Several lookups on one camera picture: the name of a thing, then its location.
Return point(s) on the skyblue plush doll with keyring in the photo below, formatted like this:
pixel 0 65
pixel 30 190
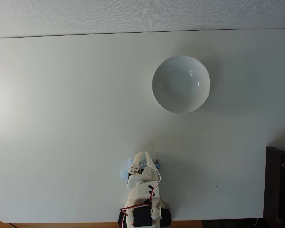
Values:
pixel 123 173

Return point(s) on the black table clamp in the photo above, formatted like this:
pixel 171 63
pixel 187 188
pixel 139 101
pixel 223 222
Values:
pixel 122 219
pixel 167 217

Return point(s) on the black cabinet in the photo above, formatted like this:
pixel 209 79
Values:
pixel 275 185

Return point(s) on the white ceramic bowl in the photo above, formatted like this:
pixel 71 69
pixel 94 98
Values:
pixel 180 85

